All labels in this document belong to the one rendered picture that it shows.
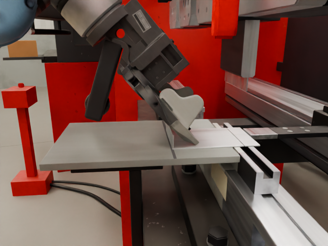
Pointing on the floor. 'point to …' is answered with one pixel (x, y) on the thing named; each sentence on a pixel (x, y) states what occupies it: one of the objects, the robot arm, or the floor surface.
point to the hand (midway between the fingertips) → (184, 133)
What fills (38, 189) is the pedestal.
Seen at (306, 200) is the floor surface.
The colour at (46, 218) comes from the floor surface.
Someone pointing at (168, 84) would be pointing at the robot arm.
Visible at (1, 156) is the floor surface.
